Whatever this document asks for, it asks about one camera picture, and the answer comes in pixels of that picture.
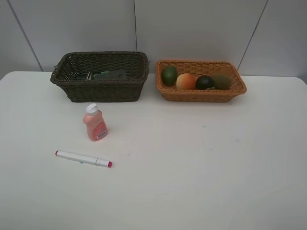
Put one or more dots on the green avocado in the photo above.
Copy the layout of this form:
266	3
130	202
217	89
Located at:
169	75

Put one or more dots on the orange red round fruit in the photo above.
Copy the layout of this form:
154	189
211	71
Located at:
185	81

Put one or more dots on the grey felt board eraser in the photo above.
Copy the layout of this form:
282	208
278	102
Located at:
110	75

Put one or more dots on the pink bottle white cap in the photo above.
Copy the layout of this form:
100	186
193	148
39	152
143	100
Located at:
95	124

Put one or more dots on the dark purple mangosteen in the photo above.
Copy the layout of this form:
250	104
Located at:
204	82

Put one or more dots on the brown kiwi fruit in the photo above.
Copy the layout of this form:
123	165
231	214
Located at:
221	82

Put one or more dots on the dark green cleanser bottle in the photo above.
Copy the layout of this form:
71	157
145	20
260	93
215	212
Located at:
84	77

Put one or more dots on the white marker pink caps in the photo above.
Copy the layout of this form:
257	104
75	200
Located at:
83	159

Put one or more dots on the dark brown wicker basket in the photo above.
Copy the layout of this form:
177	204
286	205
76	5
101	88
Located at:
74	64

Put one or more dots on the orange wicker basket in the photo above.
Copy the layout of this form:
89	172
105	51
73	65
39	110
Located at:
197	69

